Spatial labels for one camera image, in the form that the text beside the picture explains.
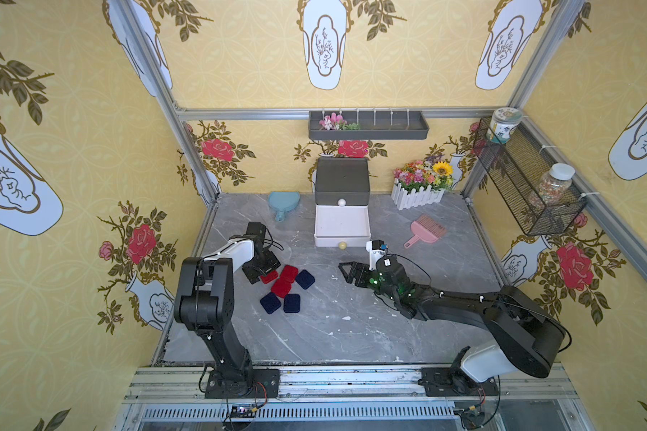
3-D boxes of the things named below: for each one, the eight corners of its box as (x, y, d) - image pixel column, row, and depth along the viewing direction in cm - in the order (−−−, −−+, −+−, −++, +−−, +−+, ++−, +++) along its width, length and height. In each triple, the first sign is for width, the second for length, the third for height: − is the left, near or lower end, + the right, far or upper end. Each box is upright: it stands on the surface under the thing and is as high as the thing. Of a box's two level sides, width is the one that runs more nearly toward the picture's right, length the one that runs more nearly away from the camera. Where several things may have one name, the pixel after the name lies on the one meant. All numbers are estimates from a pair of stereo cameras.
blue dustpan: (265, 221, 114) (264, 217, 112) (270, 195, 124) (269, 191, 122) (298, 221, 114) (297, 217, 112) (300, 195, 124) (300, 191, 122)
